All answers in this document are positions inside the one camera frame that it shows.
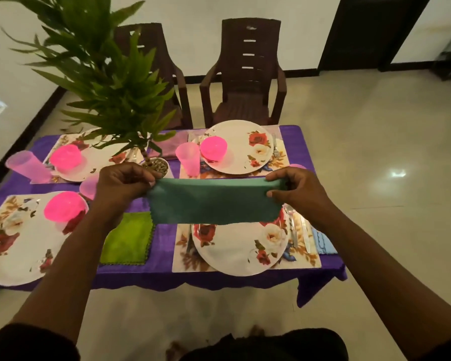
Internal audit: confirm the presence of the person's right hand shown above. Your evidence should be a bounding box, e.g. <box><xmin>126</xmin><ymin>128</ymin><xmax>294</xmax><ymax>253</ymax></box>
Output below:
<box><xmin>265</xmin><ymin>167</ymin><xmax>337</xmax><ymax>232</ymax></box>

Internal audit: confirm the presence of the person's left hand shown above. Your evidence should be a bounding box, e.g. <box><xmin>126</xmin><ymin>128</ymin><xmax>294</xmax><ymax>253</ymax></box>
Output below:
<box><xmin>92</xmin><ymin>162</ymin><xmax>162</xmax><ymax>230</ymax></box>

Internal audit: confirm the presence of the steel spoon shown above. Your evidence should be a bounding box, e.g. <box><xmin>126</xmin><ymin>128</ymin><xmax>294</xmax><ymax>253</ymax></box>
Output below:
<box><xmin>285</xmin><ymin>205</ymin><xmax>298</xmax><ymax>249</ymax></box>

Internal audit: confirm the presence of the steel table knife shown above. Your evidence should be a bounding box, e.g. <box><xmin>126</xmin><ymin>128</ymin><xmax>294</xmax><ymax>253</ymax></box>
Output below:
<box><xmin>299</xmin><ymin>214</ymin><xmax>312</xmax><ymax>254</ymax></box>

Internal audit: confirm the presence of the white rose print plate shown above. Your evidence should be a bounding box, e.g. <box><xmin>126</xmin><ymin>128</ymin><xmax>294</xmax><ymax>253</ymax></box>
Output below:
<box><xmin>191</xmin><ymin>206</ymin><xmax>289</xmax><ymax>277</ymax></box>
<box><xmin>54</xmin><ymin>127</ymin><xmax>130</xmax><ymax>183</ymax></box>
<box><xmin>0</xmin><ymin>191</ymin><xmax>89</xmax><ymax>287</ymax></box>
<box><xmin>204</xmin><ymin>120</ymin><xmax>274</xmax><ymax>175</ymax></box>

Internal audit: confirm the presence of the white zigzag edged cloth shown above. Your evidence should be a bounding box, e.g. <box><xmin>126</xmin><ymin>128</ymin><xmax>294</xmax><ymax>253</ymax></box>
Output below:
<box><xmin>311</xmin><ymin>227</ymin><xmax>338</xmax><ymax>255</ymax></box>

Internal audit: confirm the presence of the green ribbed mat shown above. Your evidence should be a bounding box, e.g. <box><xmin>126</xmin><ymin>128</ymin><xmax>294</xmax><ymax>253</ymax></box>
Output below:
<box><xmin>99</xmin><ymin>211</ymin><xmax>155</xmax><ymax>266</ymax></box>

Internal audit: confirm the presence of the pink zigzag edged cloth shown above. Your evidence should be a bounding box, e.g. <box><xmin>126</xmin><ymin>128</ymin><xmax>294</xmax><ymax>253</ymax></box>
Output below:
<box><xmin>150</xmin><ymin>131</ymin><xmax>190</xmax><ymax>160</ymax></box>

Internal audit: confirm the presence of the teal zigzag edged cloth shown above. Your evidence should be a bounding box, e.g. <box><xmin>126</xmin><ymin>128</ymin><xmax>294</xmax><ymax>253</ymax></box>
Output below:
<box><xmin>147</xmin><ymin>177</ymin><xmax>288</xmax><ymax>225</ymax></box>

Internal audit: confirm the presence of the person's right forearm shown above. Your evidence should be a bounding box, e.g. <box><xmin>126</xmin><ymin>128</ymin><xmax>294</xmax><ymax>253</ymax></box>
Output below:
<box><xmin>315</xmin><ymin>206</ymin><xmax>451</xmax><ymax>359</ymax></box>

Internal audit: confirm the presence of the person's black shirt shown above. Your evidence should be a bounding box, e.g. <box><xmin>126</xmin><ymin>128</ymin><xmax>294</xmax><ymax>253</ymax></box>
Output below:
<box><xmin>0</xmin><ymin>323</ymin><xmax>451</xmax><ymax>361</ymax></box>

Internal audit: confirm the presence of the person's left foot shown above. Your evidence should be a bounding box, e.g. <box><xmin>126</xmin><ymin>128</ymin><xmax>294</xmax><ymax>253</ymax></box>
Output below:
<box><xmin>165</xmin><ymin>340</ymin><xmax>188</xmax><ymax>361</ymax></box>

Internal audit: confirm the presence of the purple tablecloth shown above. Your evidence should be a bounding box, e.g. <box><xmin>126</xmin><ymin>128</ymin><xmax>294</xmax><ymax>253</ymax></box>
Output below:
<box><xmin>0</xmin><ymin>125</ymin><xmax>348</xmax><ymax>308</ymax></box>

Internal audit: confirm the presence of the green plant in white pot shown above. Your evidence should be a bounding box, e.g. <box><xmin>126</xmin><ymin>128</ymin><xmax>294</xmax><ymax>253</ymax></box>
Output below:
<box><xmin>0</xmin><ymin>0</ymin><xmax>177</xmax><ymax>179</ymax></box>

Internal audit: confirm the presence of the brown plastic armchair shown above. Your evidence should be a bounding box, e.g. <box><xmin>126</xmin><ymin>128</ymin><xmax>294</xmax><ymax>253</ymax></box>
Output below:
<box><xmin>112</xmin><ymin>23</ymin><xmax>193</xmax><ymax>130</ymax></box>
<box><xmin>199</xmin><ymin>17</ymin><xmax>288</xmax><ymax>128</ymax></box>

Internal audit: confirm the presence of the dark wooden door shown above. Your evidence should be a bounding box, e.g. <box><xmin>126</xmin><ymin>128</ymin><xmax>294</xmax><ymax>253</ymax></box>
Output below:
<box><xmin>318</xmin><ymin>0</ymin><xmax>433</xmax><ymax>72</ymax></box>

